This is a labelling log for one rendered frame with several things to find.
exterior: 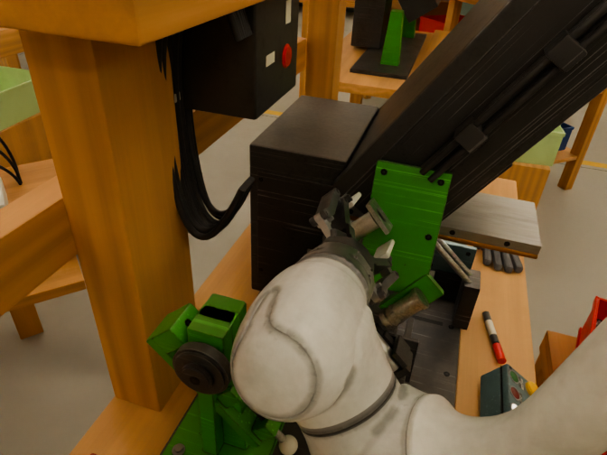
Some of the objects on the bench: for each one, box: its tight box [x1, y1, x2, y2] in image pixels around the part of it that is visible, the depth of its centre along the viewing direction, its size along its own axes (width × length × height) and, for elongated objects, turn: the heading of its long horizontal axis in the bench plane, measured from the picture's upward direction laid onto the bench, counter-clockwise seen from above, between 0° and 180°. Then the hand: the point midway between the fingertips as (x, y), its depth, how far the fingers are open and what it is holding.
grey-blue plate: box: [430, 240, 477, 302], centre depth 102 cm, size 10×2×14 cm, turn 68°
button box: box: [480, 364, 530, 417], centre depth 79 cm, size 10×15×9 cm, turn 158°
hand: (367, 226), depth 74 cm, fingers open, 8 cm apart
